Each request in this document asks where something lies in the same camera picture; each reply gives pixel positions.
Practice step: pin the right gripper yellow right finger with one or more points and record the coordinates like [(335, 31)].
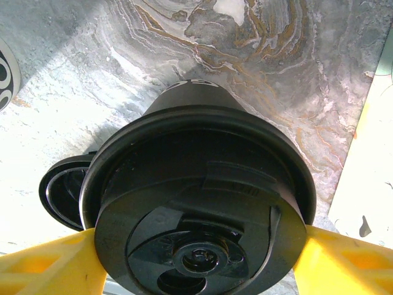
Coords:
[(347, 267)]

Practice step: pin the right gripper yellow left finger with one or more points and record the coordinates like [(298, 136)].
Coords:
[(46, 267)]

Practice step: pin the white cartoon print paper bag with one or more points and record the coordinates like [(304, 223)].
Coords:
[(368, 153)]

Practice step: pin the black plastic cup lid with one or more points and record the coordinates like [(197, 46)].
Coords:
[(196, 184), (61, 190)]

